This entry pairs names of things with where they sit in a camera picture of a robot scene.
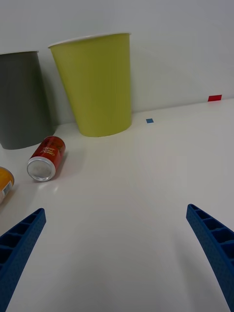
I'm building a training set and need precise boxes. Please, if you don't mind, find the red drink can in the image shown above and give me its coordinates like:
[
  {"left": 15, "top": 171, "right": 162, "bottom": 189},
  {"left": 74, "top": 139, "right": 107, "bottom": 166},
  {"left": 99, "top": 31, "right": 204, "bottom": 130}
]
[{"left": 26, "top": 136, "right": 66, "bottom": 182}]

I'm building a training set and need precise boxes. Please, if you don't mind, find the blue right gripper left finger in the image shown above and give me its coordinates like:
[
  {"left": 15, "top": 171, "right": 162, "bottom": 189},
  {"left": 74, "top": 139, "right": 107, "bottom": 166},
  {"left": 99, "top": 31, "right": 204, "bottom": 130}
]
[{"left": 0, "top": 208, "right": 47, "bottom": 312}]

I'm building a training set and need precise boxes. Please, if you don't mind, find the yellow-green plastic waste bin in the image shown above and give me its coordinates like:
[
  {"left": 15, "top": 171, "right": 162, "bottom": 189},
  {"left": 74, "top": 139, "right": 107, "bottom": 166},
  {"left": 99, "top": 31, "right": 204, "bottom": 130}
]
[{"left": 48, "top": 32, "right": 133, "bottom": 137}]

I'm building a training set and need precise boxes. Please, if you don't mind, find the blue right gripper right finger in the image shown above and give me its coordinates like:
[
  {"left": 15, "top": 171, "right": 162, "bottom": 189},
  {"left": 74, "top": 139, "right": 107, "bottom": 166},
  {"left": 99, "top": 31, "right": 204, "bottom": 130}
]
[{"left": 186, "top": 203, "right": 234, "bottom": 312}]

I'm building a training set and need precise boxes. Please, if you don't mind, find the grey plastic waste bin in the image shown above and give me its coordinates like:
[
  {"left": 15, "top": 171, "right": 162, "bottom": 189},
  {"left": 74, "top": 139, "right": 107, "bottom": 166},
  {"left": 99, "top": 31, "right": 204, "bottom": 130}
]
[{"left": 0, "top": 50, "right": 56, "bottom": 150}]

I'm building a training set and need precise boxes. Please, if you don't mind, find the orange and white drink can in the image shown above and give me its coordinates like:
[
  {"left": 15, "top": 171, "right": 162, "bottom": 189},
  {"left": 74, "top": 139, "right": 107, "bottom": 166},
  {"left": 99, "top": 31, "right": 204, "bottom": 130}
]
[{"left": 0, "top": 166, "right": 15, "bottom": 205}]

